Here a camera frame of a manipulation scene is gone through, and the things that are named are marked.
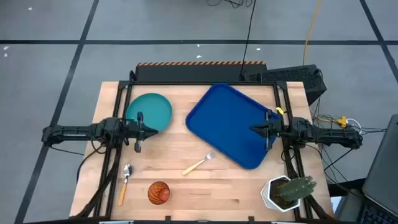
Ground grey laptop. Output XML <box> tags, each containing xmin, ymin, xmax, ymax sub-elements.
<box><xmin>357</xmin><ymin>113</ymin><xmax>398</xmax><ymax>224</ymax></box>

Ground green cactus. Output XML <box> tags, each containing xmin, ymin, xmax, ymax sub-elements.
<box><xmin>273</xmin><ymin>175</ymin><xmax>318</xmax><ymax>202</ymax></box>

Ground black hanging cable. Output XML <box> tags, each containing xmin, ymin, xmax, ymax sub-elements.
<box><xmin>239</xmin><ymin>0</ymin><xmax>257</xmax><ymax>79</ymax></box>

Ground black cable tangle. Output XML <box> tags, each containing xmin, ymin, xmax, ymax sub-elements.
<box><xmin>206</xmin><ymin>0</ymin><xmax>253</xmax><ymax>9</ymax></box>

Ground yellow cable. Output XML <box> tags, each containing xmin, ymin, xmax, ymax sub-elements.
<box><xmin>303</xmin><ymin>0</ymin><xmax>322</xmax><ymax>66</ymax></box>

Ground blue plastic tray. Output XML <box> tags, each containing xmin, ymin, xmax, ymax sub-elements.
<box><xmin>185</xmin><ymin>82</ymin><xmax>282</xmax><ymax>170</ymax></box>

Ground black box with hazard stripe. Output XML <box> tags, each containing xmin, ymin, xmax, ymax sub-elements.
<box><xmin>136</xmin><ymin>61</ymin><xmax>268</xmax><ymax>83</ymax></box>

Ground teal round plate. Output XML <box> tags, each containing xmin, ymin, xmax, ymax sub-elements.
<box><xmin>126</xmin><ymin>92</ymin><xmax>174</xmax><ymax>133</ymax></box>

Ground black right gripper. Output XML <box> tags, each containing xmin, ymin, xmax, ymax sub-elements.
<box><xmin>248</xmin><ymin>108</ymin><xmax>284</xmax><ymax>152</ymax></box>

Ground white hexagonal plant pot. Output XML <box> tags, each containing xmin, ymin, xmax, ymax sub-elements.
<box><xmin>260</xmin><ymin>175</ymin><xmax>302</xmax><ymax>213</ymax></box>

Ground orange faceted plastic cup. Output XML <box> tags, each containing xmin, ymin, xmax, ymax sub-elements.
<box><xmin>147</xmin><ymin>180</ymin><xmax>171</xmax><ymax>205</ymax></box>

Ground white cable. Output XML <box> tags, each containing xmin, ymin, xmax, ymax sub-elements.
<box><xmin>345</xmin><ymin>118</ymin><xmax>363</xmax><ymax>133</ymax></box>

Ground black perforated computer case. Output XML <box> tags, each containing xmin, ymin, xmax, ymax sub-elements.
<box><xmin>242</xmin><ymin>64</ymin><xmax>328</xmax><ymax>106</ymax></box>

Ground fork with wooden handle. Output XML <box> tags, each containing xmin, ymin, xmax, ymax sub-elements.
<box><xmin>182</xmin><ymin>151</ymin><xmax>217</xmax><ymax>177</ymax></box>

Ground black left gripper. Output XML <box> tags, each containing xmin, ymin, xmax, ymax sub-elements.
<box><xmin>124</xmin><ymin>111</ymin><xmax>160</xmax><ymax>154</ymax></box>

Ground spoon with wooden handle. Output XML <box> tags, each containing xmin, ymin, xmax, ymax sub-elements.
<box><xmin>118</xmin><ymin>164</ymin><xmax>134</xmax><ymax>207</ymax></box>

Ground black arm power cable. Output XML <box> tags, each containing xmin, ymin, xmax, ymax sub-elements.
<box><xmin>75</xmin><ymin>144</ymin><xmax>108</xmax><ymax>185</ymax></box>

